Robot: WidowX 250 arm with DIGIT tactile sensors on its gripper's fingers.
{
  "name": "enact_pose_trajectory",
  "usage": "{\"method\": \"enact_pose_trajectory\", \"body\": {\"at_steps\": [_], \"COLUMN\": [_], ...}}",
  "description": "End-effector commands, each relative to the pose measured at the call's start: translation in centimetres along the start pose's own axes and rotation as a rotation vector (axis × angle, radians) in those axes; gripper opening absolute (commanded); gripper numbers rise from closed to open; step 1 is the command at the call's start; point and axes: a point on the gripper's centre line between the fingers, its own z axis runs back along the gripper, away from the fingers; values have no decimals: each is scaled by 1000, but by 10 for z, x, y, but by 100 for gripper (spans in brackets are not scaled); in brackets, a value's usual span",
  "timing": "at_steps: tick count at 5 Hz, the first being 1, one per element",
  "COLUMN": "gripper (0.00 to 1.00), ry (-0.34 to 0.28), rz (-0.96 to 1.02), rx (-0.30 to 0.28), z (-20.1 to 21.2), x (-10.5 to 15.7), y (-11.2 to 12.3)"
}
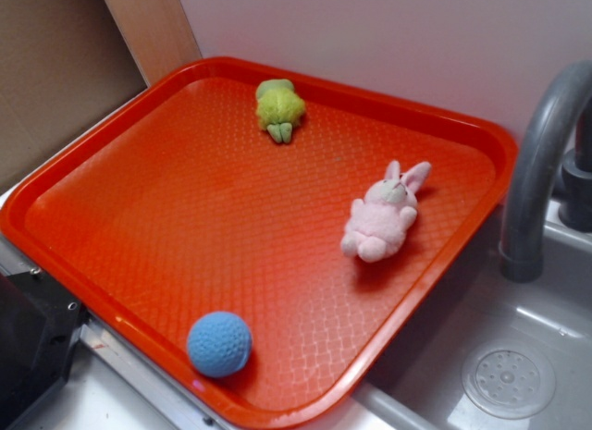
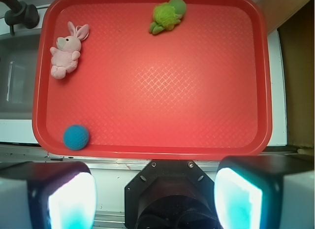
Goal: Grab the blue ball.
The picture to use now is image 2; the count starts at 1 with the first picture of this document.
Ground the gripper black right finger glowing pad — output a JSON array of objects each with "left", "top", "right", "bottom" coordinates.
[{"left": 214, "top": 155, "right": 315, "bottom": 229}]

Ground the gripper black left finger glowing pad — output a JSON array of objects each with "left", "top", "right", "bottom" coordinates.
[{"left": 0, "top": 162, "right": 97, "bottom": 229}]

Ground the blue knitted ball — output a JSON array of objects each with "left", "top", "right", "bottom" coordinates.
[{"left": 63, "top": 125, "right": 90, "bottom": 151}]

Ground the red plastic tray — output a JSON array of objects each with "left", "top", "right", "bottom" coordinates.
[{"left": 32, "top": 0, "right": 272, "bottom": 160}]

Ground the pink plush bunny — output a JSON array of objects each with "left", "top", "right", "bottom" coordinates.
[{"left": 50, "top": 21, "right": 90, "bottom": 79}]

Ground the steel sink basin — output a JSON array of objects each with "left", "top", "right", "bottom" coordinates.
[{"left": 0, "top": 33, "right": 40, "bottom": 120}]

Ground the dark grey faucet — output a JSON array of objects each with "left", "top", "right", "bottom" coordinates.
[{"left": 0, "top": 0, "right": 40, "bottom": 36}]

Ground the green plush toy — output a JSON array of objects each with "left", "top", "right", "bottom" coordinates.
[{"left": 149, "top": 0, "right": 187, "bottom": 35}]

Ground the black robot mount base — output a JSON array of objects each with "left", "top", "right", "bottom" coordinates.
[{"left": 125, "top": 160, "right": 221, "bottom": 229}]

